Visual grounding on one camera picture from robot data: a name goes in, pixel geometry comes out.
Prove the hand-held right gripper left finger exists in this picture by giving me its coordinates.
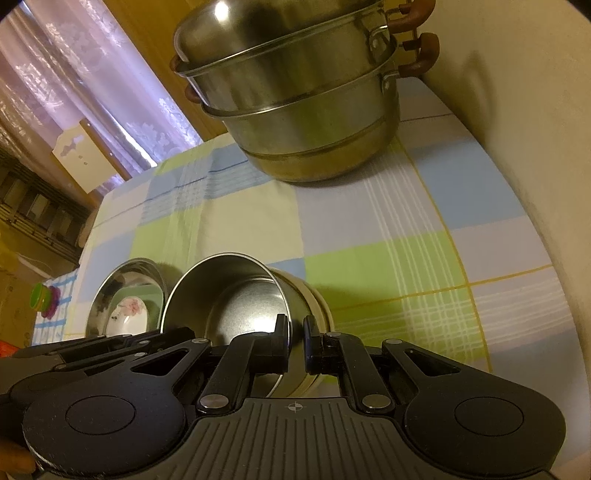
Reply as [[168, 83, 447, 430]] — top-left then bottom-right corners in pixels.
[[130, 314, 291, 414]]

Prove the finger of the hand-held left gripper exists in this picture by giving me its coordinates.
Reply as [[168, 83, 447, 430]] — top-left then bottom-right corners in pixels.
[[54, 351, 148, 373], [59, 327, 197, 363]]

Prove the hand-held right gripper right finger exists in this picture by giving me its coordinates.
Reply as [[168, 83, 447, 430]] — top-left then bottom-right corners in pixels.
[[302, 316, 462, 414]]

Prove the small floral ceramic plate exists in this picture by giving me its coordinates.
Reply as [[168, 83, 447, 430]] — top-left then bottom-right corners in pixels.
[[106, 298, 151, 336]]

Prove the cream round plastic bowl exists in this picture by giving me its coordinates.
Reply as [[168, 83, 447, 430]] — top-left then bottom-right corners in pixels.
[[267, 268, 334, 400]]

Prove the green square plate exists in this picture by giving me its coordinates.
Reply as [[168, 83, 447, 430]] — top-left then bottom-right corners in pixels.
[[108, 285, 165, 337]]

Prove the large stainless steel basin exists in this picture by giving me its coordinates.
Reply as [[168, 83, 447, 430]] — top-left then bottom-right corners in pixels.
[[87, 258, 171, 343]]

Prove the small stainless steel bowl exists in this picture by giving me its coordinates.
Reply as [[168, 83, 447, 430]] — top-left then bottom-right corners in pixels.
[[161, 252, 293, 398]]

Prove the person's left hand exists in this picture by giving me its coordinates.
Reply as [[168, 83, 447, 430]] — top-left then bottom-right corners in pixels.
[[0, 438, 38, 478]]

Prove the green and pink plastic toy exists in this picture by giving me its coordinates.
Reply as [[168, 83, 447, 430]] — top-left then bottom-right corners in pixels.
[[30, 282, 64, 320]]

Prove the blue grid patterned cloth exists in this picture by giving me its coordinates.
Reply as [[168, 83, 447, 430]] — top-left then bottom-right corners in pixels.
[[34, 270, 80, 343]]

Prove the checkered tablecloth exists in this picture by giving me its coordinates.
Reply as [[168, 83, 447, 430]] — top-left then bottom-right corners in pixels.
[[65, 76, 583, 409]]

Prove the dark shelf rack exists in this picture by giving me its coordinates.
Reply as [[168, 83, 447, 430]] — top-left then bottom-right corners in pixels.
[[0, 152, 93, 267]]

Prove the white wooden chair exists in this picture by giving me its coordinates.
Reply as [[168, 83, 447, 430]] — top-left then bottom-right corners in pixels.
[[51, 117, 122, 195]]

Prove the stainless steel steamer pot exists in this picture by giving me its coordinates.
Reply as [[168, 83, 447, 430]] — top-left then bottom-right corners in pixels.
[[170, 0, 439, 183]]

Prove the purple lace curtain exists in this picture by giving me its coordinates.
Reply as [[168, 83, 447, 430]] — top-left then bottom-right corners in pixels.
[[0, 0, 205, 185]]

